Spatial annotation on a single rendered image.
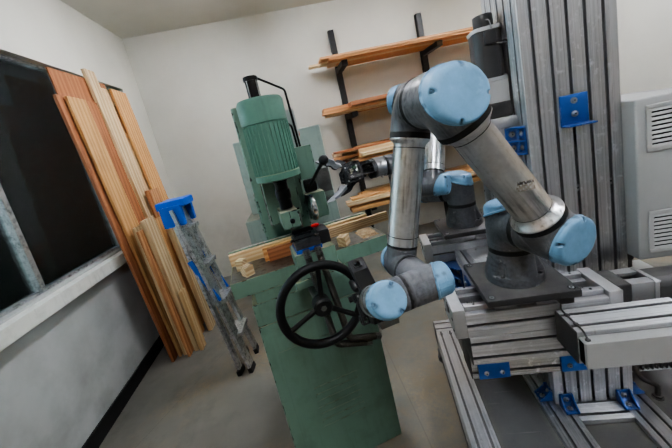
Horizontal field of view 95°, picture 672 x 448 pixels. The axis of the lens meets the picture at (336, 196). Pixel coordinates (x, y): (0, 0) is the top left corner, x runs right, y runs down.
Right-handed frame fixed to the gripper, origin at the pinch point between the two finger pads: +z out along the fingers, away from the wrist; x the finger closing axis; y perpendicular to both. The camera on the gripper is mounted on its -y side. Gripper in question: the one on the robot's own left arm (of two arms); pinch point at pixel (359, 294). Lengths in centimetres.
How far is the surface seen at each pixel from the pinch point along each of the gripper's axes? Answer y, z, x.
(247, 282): -16.1, 15.5, -33.6
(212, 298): -24, 100, -70
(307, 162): -61, 32, 2
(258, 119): -67, -2, -14
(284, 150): -56, 5, -8
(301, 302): -3.9, 23.5, -18.1
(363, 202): -80, 204, 65
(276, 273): -16.0, 16.4, -23.4
